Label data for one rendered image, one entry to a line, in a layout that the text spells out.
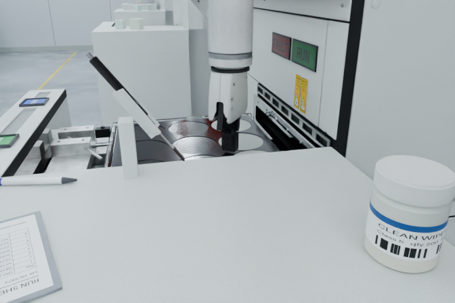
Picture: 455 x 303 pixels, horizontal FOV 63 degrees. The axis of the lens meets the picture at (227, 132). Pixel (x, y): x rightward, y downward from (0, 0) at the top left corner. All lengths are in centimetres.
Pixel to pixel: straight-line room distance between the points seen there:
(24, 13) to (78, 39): 111
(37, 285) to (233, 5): 50
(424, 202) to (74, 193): 42
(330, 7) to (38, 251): 55
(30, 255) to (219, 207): 21
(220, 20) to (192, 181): 30
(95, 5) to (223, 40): 807
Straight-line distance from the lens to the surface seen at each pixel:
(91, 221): 48
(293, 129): 80
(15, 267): 43
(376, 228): 40
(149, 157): 78
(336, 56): 65
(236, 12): 68
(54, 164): 86
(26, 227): 49
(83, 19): 876
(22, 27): 901
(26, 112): 97
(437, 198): 38
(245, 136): 87
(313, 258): 41
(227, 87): 69
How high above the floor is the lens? 122
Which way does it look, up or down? 21 degrees down
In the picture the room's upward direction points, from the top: straight up
